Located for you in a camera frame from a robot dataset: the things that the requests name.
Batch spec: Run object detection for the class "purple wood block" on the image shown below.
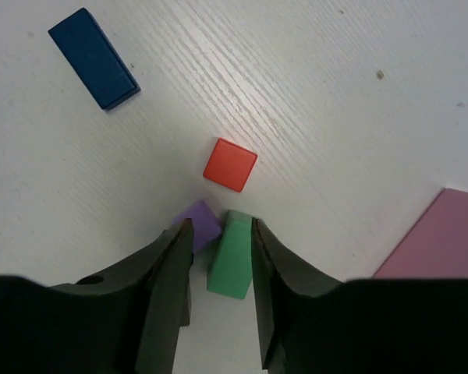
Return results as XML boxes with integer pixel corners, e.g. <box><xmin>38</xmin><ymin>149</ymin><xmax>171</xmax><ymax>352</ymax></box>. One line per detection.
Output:
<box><xmin>172</xmin><ymin>199</ymin><xmax>222</xmax><ymax>255</ymax></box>

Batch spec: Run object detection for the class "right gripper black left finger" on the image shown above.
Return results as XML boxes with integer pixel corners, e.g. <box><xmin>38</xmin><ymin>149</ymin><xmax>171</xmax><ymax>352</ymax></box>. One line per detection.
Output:
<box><xmin>0</xmin><ymin>219</ymin><xmax>193</xmax><ymax>373</ymax></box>

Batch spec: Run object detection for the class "pink plastic box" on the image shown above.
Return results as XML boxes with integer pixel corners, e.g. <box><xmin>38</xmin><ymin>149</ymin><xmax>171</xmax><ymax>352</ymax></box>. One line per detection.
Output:
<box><xmin>374</xmin><ymin>189</ymin><xmax>468</xmax><ymax>278</ymax></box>

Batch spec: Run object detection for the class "dark blue wood block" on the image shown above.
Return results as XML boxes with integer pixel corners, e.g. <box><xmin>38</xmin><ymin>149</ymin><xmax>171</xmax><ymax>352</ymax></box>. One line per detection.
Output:
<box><xmin>48</xmin><ymin>8</ymin><xmax>140</xmax><ymax>111</ymax></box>

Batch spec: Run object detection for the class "green wood block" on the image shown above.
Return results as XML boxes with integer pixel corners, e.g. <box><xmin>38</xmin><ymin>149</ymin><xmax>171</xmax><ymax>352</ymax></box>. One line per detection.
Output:
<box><xmin>207</xmin><ymin>210</ymin><xmax>252</xmax><ymax>300</ymax></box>

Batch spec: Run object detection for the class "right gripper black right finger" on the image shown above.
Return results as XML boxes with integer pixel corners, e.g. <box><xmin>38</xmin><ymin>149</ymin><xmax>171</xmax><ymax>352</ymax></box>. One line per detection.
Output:
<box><xmin>251</xmin><ymin>219</ymin><xmax>468</xmax><ymax>373</ymax></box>

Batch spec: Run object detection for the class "red wood block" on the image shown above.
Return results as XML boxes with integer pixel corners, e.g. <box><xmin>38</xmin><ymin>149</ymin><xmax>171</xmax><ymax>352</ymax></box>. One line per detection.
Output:
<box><xmin>203</xmin><ymin>138</ymin><xmax>257</xmax><ymax>192</ymax></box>

